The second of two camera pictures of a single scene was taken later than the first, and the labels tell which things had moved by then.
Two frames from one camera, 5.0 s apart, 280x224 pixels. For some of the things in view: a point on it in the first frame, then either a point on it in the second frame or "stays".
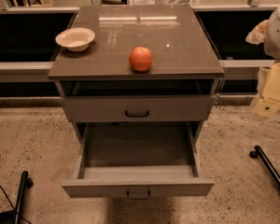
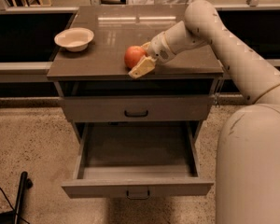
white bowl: x=76 y=39 stays
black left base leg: x=15 y=216 stays
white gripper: x=277 y=37 → x=158 y=49
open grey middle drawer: x=138 y=161 stays
